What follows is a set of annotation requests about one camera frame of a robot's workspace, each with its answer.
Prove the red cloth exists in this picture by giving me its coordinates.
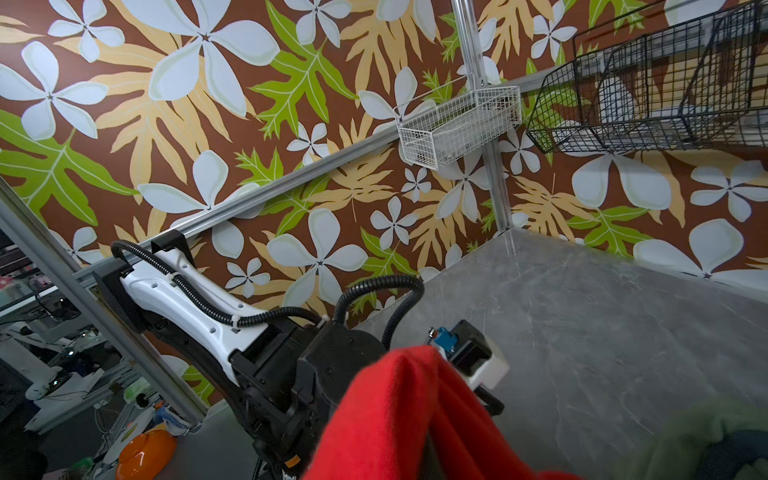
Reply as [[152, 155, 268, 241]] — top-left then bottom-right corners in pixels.
[[304, 346, 569, 479]]

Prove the aluminium frame corner post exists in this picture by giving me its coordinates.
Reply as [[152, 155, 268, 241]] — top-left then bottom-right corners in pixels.
[[451, 0, 512, 234]]

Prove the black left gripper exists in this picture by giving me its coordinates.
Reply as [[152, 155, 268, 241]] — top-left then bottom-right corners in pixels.
[[251, 327, 385, 474]]

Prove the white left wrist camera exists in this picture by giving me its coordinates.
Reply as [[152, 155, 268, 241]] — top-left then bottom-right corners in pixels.
[[427, 320, 510, 390]]

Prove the white wire basket left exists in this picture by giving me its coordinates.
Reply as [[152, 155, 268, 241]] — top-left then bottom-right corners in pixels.
[[398, 86, 522, 170]]

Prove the black wire basket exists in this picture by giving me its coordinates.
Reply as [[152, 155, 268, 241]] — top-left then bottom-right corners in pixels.
[[527, 1, 767, 153]]

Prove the orange bowl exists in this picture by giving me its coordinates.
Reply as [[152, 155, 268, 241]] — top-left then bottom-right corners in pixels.
[[116, 429, 178, 480]]

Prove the green cloth with grey trim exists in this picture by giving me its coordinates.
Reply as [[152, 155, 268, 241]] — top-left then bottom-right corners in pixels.
[[612, 398, 767, 479]]

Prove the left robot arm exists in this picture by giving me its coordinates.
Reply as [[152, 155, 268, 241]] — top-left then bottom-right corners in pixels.
[[93, 231, 385, 478]]

